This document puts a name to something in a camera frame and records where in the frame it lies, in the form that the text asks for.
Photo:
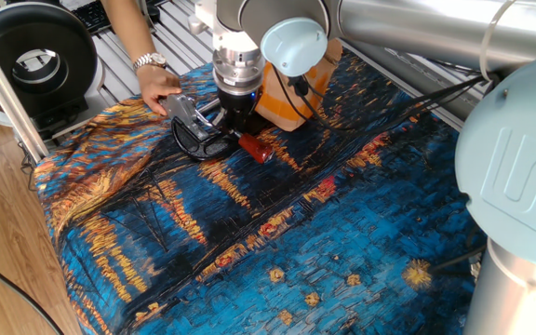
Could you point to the person forearm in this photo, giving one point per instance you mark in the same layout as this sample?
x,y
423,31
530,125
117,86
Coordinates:
x,y
128,28

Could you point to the starry night painted cloth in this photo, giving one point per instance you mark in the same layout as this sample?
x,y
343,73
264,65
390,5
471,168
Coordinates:
x,y
296,232

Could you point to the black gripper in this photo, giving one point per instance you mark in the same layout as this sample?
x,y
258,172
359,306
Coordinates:
x,y
237,104

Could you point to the black keyboard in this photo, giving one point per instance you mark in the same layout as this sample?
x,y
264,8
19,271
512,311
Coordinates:
x,y
91,16

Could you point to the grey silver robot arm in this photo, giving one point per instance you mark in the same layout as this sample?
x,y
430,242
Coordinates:
x,y
435,28

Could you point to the person hand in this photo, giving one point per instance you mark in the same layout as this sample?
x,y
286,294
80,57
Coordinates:
x,y
156,84

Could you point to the taped cardboard box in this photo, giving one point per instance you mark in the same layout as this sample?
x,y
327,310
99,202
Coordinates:
x,y
277,107

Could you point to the aluminium frame post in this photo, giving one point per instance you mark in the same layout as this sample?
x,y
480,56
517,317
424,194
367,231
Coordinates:
x,y
7,95

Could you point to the silver wristwatch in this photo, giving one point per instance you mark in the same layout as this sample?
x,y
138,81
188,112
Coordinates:
x,y
149,60

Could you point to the silver threaded rod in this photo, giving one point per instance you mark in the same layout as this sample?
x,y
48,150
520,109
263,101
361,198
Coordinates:
x,y
208,107

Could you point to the white wrist housing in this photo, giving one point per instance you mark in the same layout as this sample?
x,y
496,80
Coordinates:
x,y
231,41

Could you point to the grey aluminium table rail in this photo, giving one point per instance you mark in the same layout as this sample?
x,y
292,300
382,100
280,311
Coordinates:
x,y
389,70

